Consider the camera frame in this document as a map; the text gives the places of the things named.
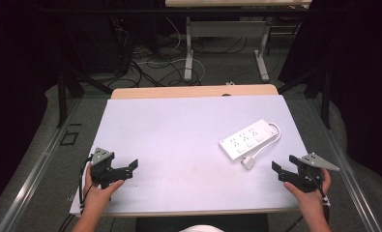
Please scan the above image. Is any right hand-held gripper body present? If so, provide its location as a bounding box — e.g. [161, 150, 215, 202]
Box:
[291, 152, 340, 194]

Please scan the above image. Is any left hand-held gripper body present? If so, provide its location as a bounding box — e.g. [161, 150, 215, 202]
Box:
[89, 147, 117, 189]

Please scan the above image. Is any person's right hand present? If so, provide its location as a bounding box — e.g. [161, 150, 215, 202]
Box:
[282, 168, 333, 214]

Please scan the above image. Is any person's left hand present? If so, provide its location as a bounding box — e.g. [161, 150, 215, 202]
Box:
[82, 164, 126, 213]

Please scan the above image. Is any white power plug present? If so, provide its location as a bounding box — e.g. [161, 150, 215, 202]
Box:
[241, 156, 257, 171]

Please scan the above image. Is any white power strip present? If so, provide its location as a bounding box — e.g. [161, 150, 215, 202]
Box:
[219, 118, 279, 162]

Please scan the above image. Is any white board sheet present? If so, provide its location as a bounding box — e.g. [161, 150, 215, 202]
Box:
[69, 94, 309, 218]

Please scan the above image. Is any black metal stand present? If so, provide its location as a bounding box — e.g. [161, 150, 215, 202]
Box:
[56, 61, 114, 129]
[277, 62, 333, 131]

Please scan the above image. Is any wooden table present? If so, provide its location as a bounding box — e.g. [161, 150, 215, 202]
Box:
[110, 83, 279, 101]

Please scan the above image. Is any person's white clothing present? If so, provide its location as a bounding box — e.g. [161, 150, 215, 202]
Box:
[178, 224, 225, 232]

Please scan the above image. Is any dark curtain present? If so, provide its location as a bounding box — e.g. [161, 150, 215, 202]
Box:
[277, 0, 382, 191]
[0, 0, 64, 217]

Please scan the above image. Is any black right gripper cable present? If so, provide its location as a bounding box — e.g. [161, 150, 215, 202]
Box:
[283, 167, 332, 232]

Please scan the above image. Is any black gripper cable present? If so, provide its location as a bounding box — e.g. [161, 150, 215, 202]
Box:
[283, 167, 332, 232]
[58, 154, 94, 232]

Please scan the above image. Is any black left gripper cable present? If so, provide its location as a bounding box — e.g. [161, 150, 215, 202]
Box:
[58, 154, 94, 232]

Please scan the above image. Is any white power strip cable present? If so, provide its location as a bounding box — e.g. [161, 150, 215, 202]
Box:
[251, 121, 282, 161]

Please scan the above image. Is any aluminium floor rail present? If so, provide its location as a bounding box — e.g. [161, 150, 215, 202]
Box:
[306, 99, 382, 232]
[0, 97, 83, 232]

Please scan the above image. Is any black floor hatch frame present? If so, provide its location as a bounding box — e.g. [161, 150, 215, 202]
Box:
[59, 130, 80, 147]

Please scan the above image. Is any tangle of black floor cables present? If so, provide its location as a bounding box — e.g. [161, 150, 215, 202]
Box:
[109, 15, 250, 89]

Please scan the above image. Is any white floor cable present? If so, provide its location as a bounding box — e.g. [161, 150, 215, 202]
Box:
[134, 15, 207, 85]

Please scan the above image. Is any white frame desk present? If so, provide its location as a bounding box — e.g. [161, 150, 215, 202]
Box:
[164, 0, 312, 83]

